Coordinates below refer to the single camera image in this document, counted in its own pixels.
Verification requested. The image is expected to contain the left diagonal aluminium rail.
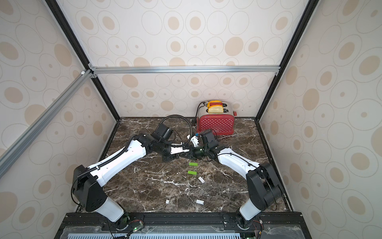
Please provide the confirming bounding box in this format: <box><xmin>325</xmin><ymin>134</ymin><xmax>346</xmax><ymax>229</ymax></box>
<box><xmin>1</xmin><ymin>69</ymin><xmax>92</xmax><ymax>176</ymax></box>

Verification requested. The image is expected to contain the left black frame post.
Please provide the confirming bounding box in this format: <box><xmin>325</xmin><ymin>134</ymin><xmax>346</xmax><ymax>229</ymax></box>
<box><xmin>44</xmin><ymin>0</ymin><xmax>120</xmax><ymax>121</ymax></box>

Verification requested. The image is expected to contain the black frame post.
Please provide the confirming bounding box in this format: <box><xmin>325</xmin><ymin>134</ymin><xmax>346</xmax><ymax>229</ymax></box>
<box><xmin>255</xmin><ymin>0</ymin><xmax>319</xmax><ymax>122</ymax></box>
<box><xmin>44</xmin><ymin>0</ymin><xmax>120</xmax><ymax>121</ymax></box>

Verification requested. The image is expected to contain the yellow toast front slice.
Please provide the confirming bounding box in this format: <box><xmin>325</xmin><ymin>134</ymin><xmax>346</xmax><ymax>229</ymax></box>
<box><xmin>208</xmin><ymin>105</ymin><xmax>224</xmax><ymax>114</ymax></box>

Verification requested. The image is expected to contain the black toaster power cable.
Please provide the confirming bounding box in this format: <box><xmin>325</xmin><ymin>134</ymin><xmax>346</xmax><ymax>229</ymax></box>
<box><xmin>190</xmin><ymin>102</ymin><xmax>208</xmax><ymax>126</ymax></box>

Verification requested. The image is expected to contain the horizontal aluminium rail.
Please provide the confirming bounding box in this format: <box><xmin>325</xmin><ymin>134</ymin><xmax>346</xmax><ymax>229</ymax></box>
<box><xmin>90</xmin><ymin>65</ymin><xmax>280</xmax><ymax>74</ymax></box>

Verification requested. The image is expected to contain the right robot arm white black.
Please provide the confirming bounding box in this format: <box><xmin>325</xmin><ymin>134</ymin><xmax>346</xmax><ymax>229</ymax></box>
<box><xmin>188</xmin><ymin>129</ymin><xmax>284</xmax><ymax>230</ymax></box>

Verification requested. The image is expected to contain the right black frame post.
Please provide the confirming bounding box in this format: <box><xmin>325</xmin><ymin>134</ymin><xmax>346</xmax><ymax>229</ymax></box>
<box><xmin>255</xmin><ymin>0</ymin><xmax>319</xmax><ymax>122</ymax></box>

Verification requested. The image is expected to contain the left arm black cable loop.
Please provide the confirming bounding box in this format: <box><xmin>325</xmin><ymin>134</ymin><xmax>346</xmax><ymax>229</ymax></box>
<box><xmin>158</xmin><ymin>115</ymin><xmax>193</xmax><ymax>148</ymax></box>

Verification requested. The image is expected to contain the yellow toast slice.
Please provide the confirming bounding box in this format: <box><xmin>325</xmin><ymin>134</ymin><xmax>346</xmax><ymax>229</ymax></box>
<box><xmin>208</xmin><ymin>105</ymin><xmax>224</xmax><ymax>114</ymax></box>
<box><xmin>208</xmin><ymin>100</ymin><xmax>223</xmax><ymax>108</ymax></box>

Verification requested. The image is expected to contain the yellow toast back slice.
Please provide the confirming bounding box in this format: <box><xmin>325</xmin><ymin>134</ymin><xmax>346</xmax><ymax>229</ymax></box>
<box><xmin>208</xmin><ymin>100</ymin><xmax>223</xmax><ymax>108</ymax></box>

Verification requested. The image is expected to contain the red toaster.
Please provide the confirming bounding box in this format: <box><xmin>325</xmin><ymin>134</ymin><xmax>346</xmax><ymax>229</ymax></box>
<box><xmin>196</xmin><ymin>103</ymin><xmax>236</xmax><ymax>135</ymax></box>

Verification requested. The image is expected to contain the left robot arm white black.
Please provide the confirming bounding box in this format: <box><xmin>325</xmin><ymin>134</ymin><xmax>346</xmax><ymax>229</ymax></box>
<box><xmin>71</xmin><ymin>124</ymin><xmax>184</xmax><ymax>231</ymax></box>

